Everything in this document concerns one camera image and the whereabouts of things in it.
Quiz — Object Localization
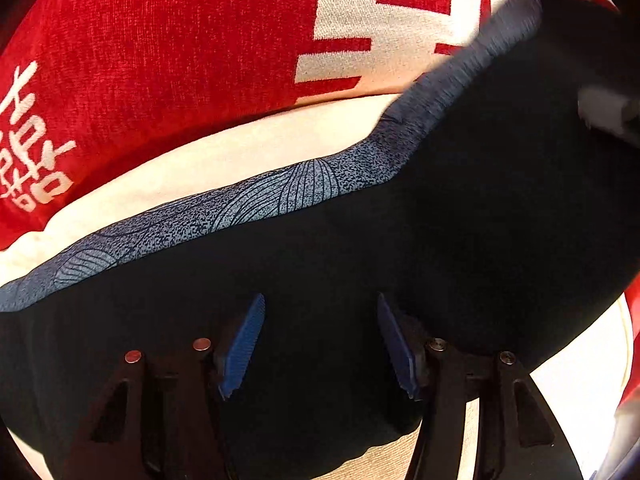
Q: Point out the black pants with blue trim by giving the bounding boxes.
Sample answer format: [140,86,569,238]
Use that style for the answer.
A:
[1,0,639,479]

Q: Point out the peach towel mat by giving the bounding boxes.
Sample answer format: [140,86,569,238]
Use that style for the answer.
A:
[1,94,634,476]

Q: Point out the red wedding sofa cover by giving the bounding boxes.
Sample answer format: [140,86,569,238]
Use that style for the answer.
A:
[0,0,640,480]

